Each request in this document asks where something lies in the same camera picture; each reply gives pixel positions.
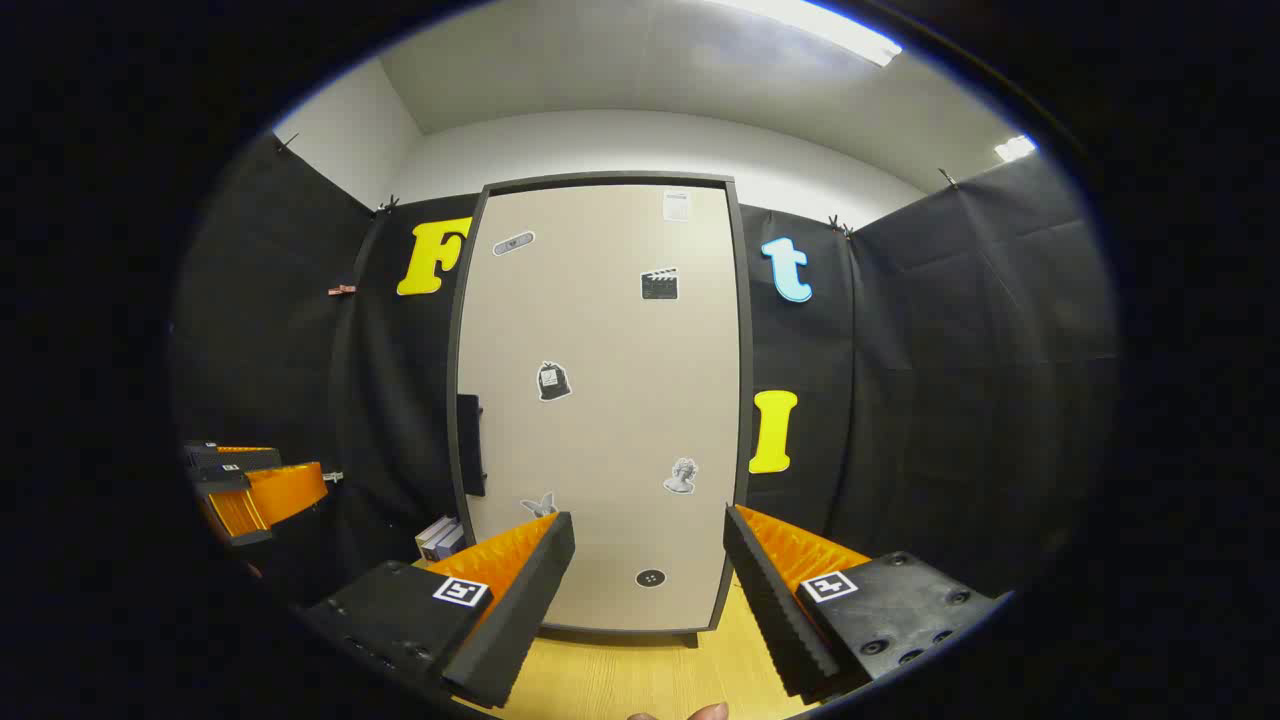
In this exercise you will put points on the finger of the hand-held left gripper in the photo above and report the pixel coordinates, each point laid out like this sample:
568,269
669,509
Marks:
235,460
285,495

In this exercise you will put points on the dark grey cabinet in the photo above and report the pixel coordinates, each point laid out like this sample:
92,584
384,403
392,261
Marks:
746,350

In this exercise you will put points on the small ceiling light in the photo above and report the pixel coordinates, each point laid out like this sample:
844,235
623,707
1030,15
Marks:
1015,148

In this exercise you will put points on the white book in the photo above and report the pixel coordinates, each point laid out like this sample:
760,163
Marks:
432,535

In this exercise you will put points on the long ceiling light panel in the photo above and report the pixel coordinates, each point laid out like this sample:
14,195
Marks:
810,27

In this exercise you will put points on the beige cabinet door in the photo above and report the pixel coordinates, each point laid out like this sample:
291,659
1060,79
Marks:
600,420

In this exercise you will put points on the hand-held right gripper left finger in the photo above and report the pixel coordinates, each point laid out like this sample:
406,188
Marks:
520,600

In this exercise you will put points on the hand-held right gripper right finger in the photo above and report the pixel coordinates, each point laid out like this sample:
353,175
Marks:
775,600

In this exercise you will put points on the black backdrop cloth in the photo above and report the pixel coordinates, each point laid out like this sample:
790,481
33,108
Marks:
950,400

